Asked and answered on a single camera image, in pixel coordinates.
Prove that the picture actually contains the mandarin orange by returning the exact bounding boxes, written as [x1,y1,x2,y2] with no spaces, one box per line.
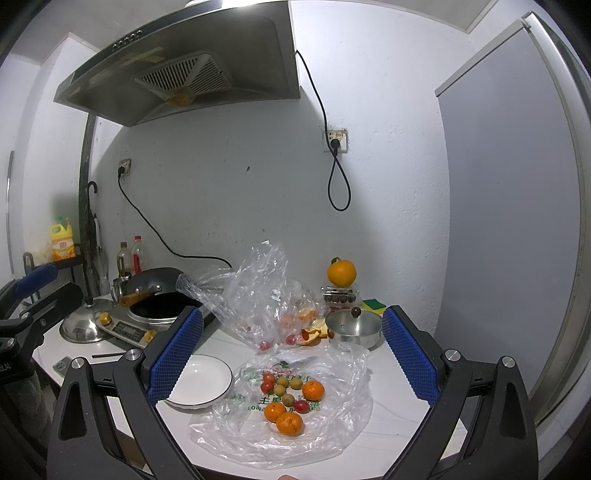
[301,380,325,402]
[276,412,304,437]
[263,402,287,423]

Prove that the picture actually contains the yellow longan fruit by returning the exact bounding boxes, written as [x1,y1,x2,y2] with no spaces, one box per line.
[273,384,286,397]
[276,376,290,387]
[281,393,294,407]
[290,377,303,390]

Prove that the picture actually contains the black storage rack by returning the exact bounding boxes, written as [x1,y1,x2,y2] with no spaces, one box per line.
[22,243,90,302]

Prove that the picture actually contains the yellow detergent bottle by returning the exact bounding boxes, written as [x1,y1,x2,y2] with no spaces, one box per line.
[50,217,76,261]

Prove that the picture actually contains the steel pot lid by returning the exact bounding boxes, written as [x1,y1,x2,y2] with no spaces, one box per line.
[59,298,112,344]

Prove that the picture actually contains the white plate black rim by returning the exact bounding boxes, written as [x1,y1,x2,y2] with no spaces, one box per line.
[165,354,233,410]

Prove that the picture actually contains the black umbrella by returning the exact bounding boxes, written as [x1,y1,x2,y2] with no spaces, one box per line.
[87,180,100,296]

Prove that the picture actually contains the black chopstick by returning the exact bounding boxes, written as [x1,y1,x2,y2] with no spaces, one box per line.
[91,352,124,359]

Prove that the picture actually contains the steel induction cooker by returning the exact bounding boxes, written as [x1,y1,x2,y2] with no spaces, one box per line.
[95,292,215,349]

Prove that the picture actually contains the yellow green sponge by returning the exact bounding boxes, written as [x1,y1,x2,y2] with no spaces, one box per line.
[361,299,387,316]

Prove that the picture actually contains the steel cup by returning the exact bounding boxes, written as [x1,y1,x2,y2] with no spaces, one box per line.
[111,277,129,302]

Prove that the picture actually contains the dark oil bottle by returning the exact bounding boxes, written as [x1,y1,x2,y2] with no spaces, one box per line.
[116,241,132,278]

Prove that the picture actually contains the clear box of dark fruit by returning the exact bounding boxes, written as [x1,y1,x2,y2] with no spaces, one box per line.
[321,285,360,308]

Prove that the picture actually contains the orange peel pieces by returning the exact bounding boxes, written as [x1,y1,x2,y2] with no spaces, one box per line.
[295,318,335,346]

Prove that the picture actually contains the clear crumpled plastic bag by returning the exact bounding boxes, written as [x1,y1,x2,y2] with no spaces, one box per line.
[176,240,325,353]

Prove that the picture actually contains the large orange with leaf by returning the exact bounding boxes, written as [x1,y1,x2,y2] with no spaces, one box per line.
[327,257,356,288]

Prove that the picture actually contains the printed flat plastic bag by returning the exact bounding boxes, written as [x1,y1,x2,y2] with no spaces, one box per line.
[188,343,373,470]

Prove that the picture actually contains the grey refrigerator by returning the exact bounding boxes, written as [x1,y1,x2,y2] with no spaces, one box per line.
[436,13,590,421]

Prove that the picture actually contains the steel range hood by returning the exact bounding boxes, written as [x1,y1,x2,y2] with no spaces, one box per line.
[54,1,300,127]

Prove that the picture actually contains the black wok with wooden handle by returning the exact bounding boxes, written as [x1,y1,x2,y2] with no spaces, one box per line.
[117,267,182,308]

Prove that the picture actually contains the black cooker power cable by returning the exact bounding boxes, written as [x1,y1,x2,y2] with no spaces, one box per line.
[117,166,233,269]

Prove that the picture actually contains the left wall socket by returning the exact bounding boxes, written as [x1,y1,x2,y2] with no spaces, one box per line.
[117,158,131,177]

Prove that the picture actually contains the wall socket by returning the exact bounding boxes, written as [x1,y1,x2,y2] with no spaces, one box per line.
[322,129,349,154]
[117,158,131,177]

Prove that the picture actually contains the right wall socket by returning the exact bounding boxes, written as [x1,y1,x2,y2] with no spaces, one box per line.
[322,129,349,154]

